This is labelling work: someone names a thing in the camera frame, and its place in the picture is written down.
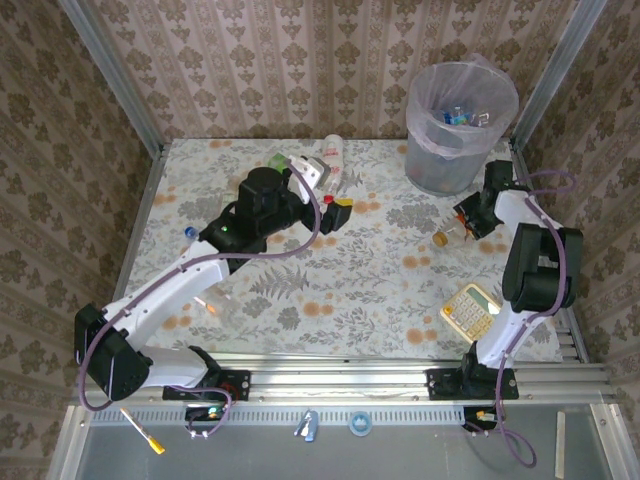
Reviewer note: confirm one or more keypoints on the orange label bottle gold cap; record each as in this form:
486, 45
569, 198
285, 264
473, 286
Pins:
441, 239

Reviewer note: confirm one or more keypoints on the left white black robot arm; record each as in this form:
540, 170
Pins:
170, 290

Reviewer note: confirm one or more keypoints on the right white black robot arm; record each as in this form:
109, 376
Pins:
542, 270

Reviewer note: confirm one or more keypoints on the translucent plastic waste bin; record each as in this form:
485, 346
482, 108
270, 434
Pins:
440, 170

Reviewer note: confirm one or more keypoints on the pink plastic bin liner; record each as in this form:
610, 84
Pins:
425, 135

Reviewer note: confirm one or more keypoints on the green label clear bottle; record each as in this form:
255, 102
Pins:
276, 161

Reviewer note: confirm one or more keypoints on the white sleeve bottle red cap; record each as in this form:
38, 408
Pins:
334, 150

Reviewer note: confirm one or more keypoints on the clear bottle blue cap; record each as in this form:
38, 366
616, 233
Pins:
190, 232

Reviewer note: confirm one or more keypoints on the yellow desk calculator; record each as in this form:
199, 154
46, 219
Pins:
467, 312

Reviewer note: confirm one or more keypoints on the floral patterned tablecloth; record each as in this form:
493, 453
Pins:
350, 310

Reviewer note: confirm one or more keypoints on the clear bottle small orange mark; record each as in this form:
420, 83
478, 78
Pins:
220, 306

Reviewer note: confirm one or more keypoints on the black connector board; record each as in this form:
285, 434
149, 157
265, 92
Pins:
472, 425
200, 414

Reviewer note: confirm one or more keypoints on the blue metal clip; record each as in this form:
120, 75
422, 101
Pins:
306, 426

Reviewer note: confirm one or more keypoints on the wooden stick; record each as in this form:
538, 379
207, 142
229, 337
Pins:
559, 445

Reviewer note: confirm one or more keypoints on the grey metal base panel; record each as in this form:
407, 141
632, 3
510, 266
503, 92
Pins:
400, 455

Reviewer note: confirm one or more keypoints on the aluminium frame post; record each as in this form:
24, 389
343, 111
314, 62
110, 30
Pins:
560, 65
114, 75

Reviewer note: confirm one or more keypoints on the aluminium extrusion rail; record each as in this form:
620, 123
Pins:
340, 380

